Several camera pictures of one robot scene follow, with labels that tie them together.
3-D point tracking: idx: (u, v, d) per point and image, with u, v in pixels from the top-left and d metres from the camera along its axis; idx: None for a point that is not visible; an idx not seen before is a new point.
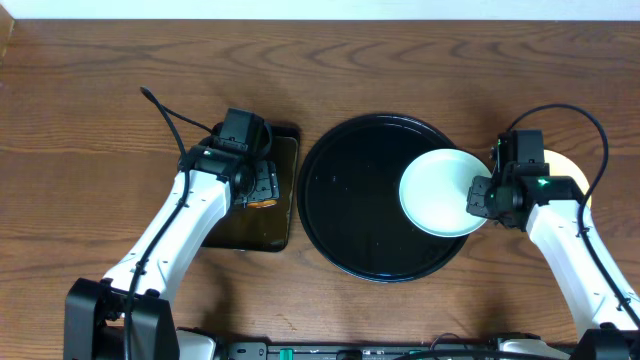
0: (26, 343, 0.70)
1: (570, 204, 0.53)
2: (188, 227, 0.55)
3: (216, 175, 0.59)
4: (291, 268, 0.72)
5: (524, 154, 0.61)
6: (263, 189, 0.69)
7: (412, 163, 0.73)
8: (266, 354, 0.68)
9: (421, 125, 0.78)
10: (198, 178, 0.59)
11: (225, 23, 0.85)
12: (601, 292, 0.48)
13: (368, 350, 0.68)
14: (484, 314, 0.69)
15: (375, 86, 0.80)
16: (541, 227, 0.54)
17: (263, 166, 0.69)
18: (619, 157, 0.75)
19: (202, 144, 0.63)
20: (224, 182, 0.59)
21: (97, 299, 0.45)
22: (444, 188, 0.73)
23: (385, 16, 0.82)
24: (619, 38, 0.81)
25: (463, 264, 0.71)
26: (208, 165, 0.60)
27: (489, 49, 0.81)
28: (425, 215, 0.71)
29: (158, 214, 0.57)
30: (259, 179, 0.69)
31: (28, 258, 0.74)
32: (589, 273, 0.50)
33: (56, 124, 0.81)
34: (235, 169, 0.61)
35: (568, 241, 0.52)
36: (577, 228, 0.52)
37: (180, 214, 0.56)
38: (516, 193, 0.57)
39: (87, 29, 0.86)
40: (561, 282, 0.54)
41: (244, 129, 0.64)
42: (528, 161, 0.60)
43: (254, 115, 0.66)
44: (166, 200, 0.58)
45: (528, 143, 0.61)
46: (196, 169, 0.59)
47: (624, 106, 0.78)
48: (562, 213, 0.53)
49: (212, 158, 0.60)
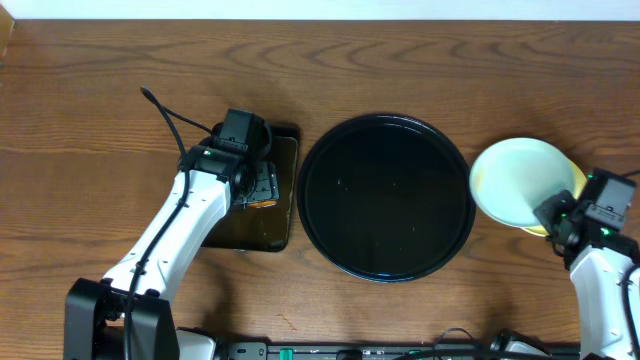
0: (28, 342, 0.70)
1: (625, 258, 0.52)
2: (188, 227, 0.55)
3: (216, 175, 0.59)
4: (292, 268, 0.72)
5: (606, 198, 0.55)
6: (263, 189, 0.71)
7: (526, 143, 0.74)
8: (266, 354, 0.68)
9: (421, 125, 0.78)
10: (199, 179, 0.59)
11: (225, 23, 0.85)
12: (619, 334, 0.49)
13: (368, 350, 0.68)
14: (484, 314, 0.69)
15: (375, 86, 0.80)
16: (585, 263, 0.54)
17: (263, 167, 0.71)
18: (619, 157, 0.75)
19: (202, 145, 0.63)
20: (224, 183, 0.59)
21: (96, 299, 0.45)
22: (516, 177, 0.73)
23: (385, 16, 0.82)
24: (619, 37, 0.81)
25: (463, 264, 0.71)
26: (210, 166, 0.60)
27: (489, 49, 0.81)
28: (488, 177, 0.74)
29: (158, 214, 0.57)
30: (259, 180, 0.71)
31: (29, 258, 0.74)
32: (616, 316, 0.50)
33: (55, 124, 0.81)
34: (235, 170, 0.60)
35: (607, 286, 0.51)
36: (620, 277, 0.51)
37: (180, 214, 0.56)
38: (573, 232, 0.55)
39: (88, 30, 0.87)
40: (585, 308, 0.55)
41: (244, 130, 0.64)
42: (606, 206, 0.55)
43: (254, 115, 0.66)
44: (166, 200, 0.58)
45: (613, 191, 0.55)
46: (196, 170, 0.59)
47: (624, 106, 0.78)
48: (613, 260, 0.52)
49: (212, 159, 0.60)
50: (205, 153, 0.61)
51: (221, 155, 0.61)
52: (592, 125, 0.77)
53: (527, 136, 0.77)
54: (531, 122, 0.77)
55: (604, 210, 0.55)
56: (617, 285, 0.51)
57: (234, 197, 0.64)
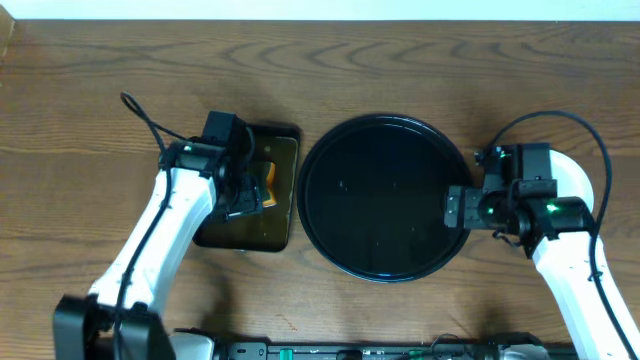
0: (28, 342, 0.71)
1: (582, 236, 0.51)
2: (172, 232, 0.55)
3: (198, 172, 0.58)
4: (292, 269, 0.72)
5: (532, 171, 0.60)
6: (246, 200, 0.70)
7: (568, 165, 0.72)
8: (266, 354, 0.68)
9: (421, 126, 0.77)
10: (180, 176, 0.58)
11: (225, 23, 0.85)
12: (615, 356, 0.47)
13: (368, 350, 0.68)
14: (484, 314, 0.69)
15: (375, 87, 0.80)
16: (551, 265, 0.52)
17: (246, 179, 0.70)
18: (619, 157, 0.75)
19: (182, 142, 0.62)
20: (207, 179, 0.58)
21: (85, 315, 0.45)
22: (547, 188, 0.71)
23: (385, 16, 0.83)
24: (619, 38, 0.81)
25: (463, 264, 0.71)
26: (194, 161, 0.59)
27: (489, 49, 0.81)
28: None
29: (142, 217, 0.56)
30: (242, 191, 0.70)
31: (30, 258, 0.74)
32: (599, 324, 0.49)
33: (56, 125, 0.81)
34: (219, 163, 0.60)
35: (580, 286, 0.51)
36: (589, 273, 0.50)
37: (163, 218, 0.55)
38: (523, 219, 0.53)
39: (88, 30, 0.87)
40: (570, 325, 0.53)
41: (225, 130, 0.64)
42: (535, 178, 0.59)
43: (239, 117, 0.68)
44: (149, 202, 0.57)
45: (531, 160, 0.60)
46: (177, 167, 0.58)
47: (624, 107, 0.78)
48: (573, 245, 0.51)
49: (192, 154, 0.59)
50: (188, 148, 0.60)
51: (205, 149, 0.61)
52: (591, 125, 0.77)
53: (527, 136, 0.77)
54: (532, 122, 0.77)
55: (535, 182, 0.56)
56: (588, 282, 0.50)
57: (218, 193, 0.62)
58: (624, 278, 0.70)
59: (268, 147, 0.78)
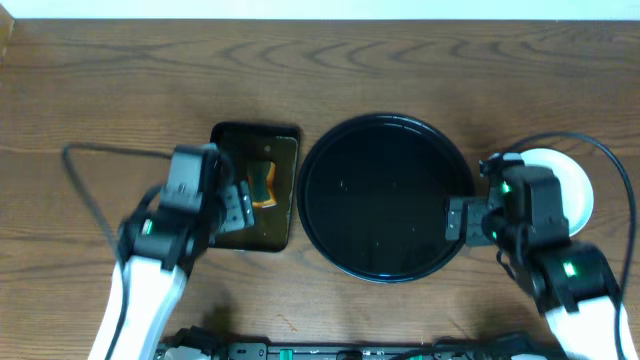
0: (28, 343, 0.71)
1: (603, 302, 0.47)
2: (141, 330, 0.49)
3: (160, 257, 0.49)
4: (292, 269, 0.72)
5: (540, 214, 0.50)
6: (234, 218, 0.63)
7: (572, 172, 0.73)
8: (266, 355, 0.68)
9: (421, 126, 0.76)
10: (140, 264, 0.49)
11: (225, 22, 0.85)
12: None
13: (368, 350, 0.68)
14: (484, 314, 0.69)
15: (375, 87, 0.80)
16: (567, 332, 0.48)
17: (232, 193, 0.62)
18: (620, 157, 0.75)
19: (140, 211, 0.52)
20: (170, 271, 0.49)
21: None
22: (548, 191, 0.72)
23: (385, 15, 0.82)
24: (620, 37, 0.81)
25: (463, 264, 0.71)
26: (156, 239, 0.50)
27: (489, 48, 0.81)
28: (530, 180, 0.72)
29: (109, 303, 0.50)
30: (228, 209, 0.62)
31: (29, 258, 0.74)
32: None
33: (55, 125, 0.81)
34: (186, 234, 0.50)
35: (600, 352, 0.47)
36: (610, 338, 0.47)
37: (128, 313, 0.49)
38: (537, 280, 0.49)
39: (88, 29, 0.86)
40: None
41: (196, 179, 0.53)
42: (543, 220, 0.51)
43: (207, 152, 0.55)
44: (113, 289, 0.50)
45: (541, 202, 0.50)
46: (136, 251, 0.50)
47: (625, 106, 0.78)
48: (593, 312, 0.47)
49: (150, 237, 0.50)
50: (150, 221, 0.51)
51: (170, 219, 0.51)
52: (592, 125, 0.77)
53: (528, 136, 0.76)
54: (532, 122, 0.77)
55: (543, 229, 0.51)
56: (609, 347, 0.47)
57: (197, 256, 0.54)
58: (625, 278, 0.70)
59: (268, 146, 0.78)
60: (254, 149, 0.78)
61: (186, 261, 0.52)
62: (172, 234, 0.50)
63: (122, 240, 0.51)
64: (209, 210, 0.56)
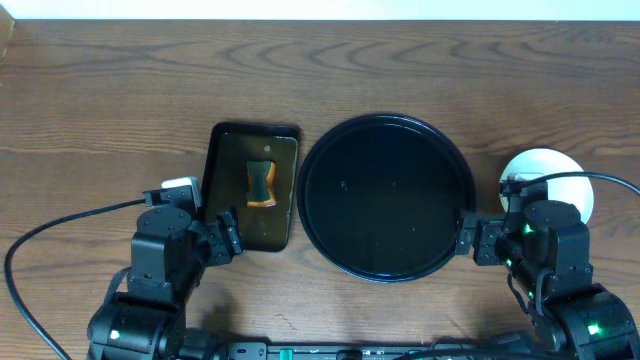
0: (27, 343, 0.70)
1: None
2: None
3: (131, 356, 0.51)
4: (292, 268, 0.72)
5: (566, 262, 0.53)
6: (221, 254, 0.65)
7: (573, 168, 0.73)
8: (266, 354, 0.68)
9: (421, 126, 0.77)
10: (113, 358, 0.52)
11: (225, 23, 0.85)
12: None
13: (368, 350, 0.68)
14: (484, 314, 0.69)
15: (375, 86, 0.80)
16: None
17: (217, 232, 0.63)
18: (619, 157, 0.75)
19: (112, 308, 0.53)
20: None
21: None
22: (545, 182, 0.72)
23: (385, 16, 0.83)
24: (618, 37, 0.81)
25: (463, 264, 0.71)
26: (129, 345, 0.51)
27: (489, 49, 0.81)
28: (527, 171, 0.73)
29: None
30: (214, 246, 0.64)
31: (29, 258, 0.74)
32: None
33: (55, 125, 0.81)
34: (158, 338, 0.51)
35: None
36: None
37: None
38: (557, 332, 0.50)
39: (88, 30, 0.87)
40: None
41: (161, 267, 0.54)
42: (568, 269, 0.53)
43: (170, 238, 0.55)
44: None
45: (570, 252, 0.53)
46: (107, 347, 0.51)
47: (624, 107, 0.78)
48: None
49: (121, 341, 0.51)
50: (117, 323, 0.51)
51: (138, 318, 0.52)
52: (592, 125, 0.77)
53: (527, 136, 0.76)
54: (532, 122, 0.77)
55: (568, 278, 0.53)
56: None
57: (181, 337, 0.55)
58: (625, 278, 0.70)
59: (268, 147, 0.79)
60: (254, 150, 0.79)
61: (170, 352, 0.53)
62: (142, 341, 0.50)
63: (92, 343, 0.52)
64: (182, 288, 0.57)
